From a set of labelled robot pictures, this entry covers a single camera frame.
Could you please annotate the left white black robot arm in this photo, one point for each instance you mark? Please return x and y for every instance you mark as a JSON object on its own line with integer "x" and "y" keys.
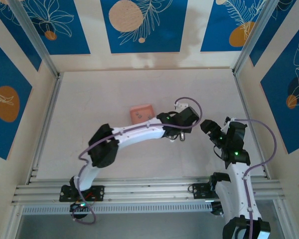
{"x": 139, "y": 133}

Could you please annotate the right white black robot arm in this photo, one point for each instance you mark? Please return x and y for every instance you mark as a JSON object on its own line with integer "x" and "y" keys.
{"x": 239, "y": 179}

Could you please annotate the pink plastic tray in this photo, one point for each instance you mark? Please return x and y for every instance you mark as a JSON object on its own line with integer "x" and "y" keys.
{"x": 139, "y": 109}

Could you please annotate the right controller board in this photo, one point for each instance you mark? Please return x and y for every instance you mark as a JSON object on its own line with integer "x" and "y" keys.
{"x": 215, "y": 207}

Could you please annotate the controller board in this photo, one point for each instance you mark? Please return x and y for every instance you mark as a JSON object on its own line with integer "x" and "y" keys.
{"x": 79, "y": 206}
{"x": 215, "y": 207}

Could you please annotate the left controller board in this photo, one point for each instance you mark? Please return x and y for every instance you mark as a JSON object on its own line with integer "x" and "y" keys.
{"x": 79, "y": 206}

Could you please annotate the right aluminium side rail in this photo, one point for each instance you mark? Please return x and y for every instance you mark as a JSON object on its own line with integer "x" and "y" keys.
{"x": 249, "y": 112}

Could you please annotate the aluminium side rail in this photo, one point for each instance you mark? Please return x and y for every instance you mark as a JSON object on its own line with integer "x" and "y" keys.
{"x": 51, "y": 112}
{"x": 249, "y": 112}

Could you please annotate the right black mount plate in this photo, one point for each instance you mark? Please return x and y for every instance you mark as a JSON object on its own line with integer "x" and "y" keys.
{"x": 199, "y": 191}

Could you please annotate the black mount plate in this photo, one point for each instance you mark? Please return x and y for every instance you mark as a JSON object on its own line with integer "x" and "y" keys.
{"x": 199, "y": 191}
{"x": 98, "y": 193}

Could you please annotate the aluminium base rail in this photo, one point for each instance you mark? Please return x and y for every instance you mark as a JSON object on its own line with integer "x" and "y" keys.
{"x": 144, "y": 189}

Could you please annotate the left black mount plate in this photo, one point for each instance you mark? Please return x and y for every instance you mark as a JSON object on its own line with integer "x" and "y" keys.
{"x": 98, "y": 193}

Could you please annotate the right aluminium frame post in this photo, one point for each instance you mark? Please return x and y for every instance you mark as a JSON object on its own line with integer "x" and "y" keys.
{"x": 254, "y": 37}

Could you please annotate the aluminium frame post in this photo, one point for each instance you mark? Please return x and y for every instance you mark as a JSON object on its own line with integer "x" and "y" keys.
{"x": 35, "y": 39}
{"x": 254, "y": 37}

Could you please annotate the left aluminium side rail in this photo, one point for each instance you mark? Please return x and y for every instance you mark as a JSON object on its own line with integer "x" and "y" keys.
{"x": 51, "y": 112}

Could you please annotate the left aluminium frame post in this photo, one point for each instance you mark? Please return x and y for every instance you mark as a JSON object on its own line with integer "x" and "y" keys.
{"x": 35, "y": 39}

